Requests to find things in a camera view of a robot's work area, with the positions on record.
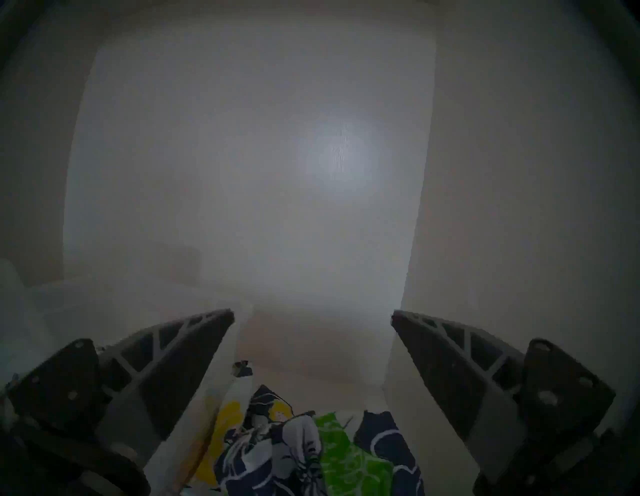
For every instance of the clear plastic storage bin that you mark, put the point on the clear plastic storage bin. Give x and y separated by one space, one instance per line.
100 305

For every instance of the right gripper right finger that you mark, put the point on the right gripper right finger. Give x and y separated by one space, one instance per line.
465 380

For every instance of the navy floral garment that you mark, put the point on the navy floral garment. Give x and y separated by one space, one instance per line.
300 450

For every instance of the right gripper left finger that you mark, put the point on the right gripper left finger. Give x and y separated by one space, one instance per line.
165 370

